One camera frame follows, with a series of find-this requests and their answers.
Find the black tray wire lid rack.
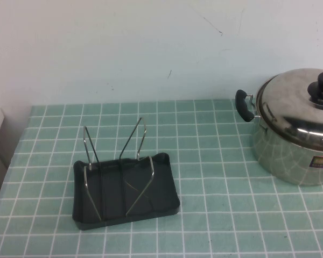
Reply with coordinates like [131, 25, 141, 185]
[72, 117, 181, 231]

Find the green checked tablecloth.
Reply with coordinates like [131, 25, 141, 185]
[0, 99, 323, 258]

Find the stainless steel pot lid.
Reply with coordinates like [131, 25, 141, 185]
[255, 68, 323, 152]

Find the stainless steel pot, black handle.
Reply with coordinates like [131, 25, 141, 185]
[235, 89, 323, 187]

